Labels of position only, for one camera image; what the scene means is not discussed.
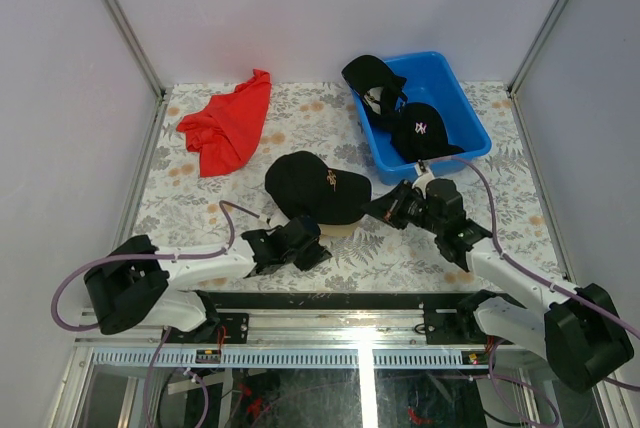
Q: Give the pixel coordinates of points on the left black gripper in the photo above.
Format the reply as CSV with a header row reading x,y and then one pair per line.
x,y
318,255

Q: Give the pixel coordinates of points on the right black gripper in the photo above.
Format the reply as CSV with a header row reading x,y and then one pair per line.
x,y
390,206

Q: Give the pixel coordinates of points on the beige baseball cap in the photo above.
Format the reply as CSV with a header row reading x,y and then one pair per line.
x,y
340,231

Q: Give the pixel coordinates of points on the black cap gold logo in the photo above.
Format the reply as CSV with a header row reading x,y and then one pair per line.
x,y
301,183

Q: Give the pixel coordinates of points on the black cap pink logo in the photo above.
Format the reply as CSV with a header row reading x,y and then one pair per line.
x,y
420,134

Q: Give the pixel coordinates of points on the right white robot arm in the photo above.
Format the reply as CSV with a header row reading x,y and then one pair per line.
x,y
572,328

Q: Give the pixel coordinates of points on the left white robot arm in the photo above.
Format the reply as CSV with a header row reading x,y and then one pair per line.
x,y
141,283

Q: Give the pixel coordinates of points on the floral table mat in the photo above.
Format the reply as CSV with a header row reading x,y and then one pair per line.
x,y
181,208

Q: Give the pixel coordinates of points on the blue plastic bin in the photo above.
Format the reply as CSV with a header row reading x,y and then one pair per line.
x,y
430,80

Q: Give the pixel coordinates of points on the red cloth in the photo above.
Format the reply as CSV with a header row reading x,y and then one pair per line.
x,y
227,131

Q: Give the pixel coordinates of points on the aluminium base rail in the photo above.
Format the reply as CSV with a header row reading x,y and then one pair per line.
x,y
310,329

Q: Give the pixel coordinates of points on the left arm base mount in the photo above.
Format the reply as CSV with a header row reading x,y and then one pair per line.
x,y
220,328

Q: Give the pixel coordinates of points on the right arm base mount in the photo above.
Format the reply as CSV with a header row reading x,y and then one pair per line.
x,y
448,317

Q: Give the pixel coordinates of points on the left aluminium frame post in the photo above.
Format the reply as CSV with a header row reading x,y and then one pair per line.
x,y
132,43

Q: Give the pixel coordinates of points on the aluminium frame post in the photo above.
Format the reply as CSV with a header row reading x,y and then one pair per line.
x,y
551,19
132,43

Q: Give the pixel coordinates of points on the right aluminium frame post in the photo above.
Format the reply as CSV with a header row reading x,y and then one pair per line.
x,y
551,19

